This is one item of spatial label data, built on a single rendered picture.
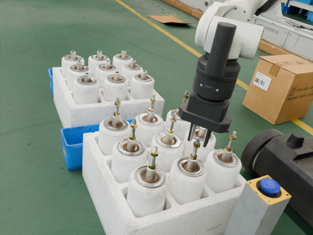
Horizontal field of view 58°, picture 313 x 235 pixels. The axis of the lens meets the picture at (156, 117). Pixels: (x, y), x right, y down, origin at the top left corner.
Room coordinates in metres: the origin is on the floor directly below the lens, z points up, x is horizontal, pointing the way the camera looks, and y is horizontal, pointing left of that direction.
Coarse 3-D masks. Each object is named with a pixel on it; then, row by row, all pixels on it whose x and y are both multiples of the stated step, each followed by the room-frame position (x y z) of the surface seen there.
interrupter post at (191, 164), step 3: (189, 156) 0.58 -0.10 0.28; (189, 159) 0.57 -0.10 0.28; (189, 162) 0.57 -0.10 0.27; (192, 162) 0.56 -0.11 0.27; (195, 162) 0.57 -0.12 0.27; (189, 165) 0.57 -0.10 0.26; (192, 165) 0.56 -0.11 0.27; (195, 165) 0.57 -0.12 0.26; (189, 168) 0.56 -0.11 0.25; (192, 168) 0.56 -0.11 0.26
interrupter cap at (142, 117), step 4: (144, 112) 0.80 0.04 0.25; (140, 116) 0.78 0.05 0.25; (144, 116) 0.78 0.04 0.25; (156, 116) 0.80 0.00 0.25; (140, 120) 0.75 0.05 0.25; (144, 120) 0.76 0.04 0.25; (156, 120) 0.77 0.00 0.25; (160, 120) 0.77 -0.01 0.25; (148, 124) 0.74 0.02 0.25; (152, 124) 0.74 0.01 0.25; (156, 124) 0.75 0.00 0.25
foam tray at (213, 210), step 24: (96, 144) 0.69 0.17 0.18; (96, 168) 0.61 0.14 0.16; (96, 192) 0.60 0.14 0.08; (120, 192) 0.51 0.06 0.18; (168, 192) 0.54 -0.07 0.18; (240, 192) 0.59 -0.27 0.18; (120, 216) 0.45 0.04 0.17; (144, 216) 0.45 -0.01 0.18; (168, 216) 0.47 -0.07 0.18; (192, 216) 0.50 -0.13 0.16; (216, 216) 0.55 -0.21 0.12
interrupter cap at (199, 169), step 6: (180, 162) 0.58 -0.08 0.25; (186, 162) 0.59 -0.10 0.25; (198, 162) 0.60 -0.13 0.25; (180, 168) 0.56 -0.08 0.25; (186, 168) 0.57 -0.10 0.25; (198, 168) 0.57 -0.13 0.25; (204, 168) 0.57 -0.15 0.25; (186, 174) 0.54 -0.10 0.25; (192, 174) 0.54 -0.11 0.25; (198, 174) 0.55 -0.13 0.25
